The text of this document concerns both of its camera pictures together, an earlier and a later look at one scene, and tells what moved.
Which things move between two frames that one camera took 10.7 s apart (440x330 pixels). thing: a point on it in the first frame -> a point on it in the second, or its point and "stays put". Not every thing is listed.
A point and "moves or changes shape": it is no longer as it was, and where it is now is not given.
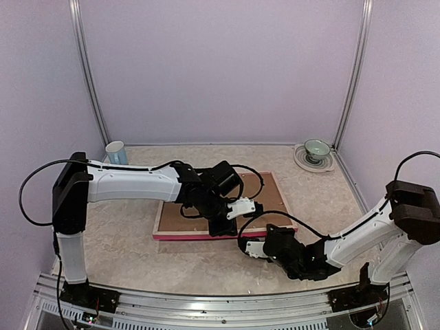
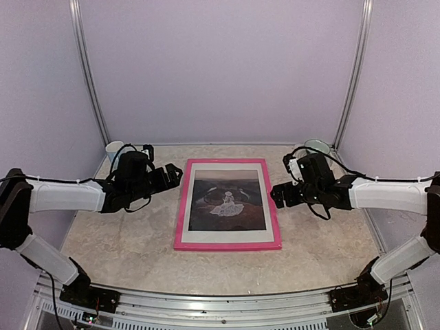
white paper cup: x=117 y=152 stays put
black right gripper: x=278 y=230 -> x=279 y=199
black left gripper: x=216 y=230 -> x=174 y=181
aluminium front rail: x=395 y=307 stays put
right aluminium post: x=365 y=18 stays put
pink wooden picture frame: x=260 y=210 moves or changes shape
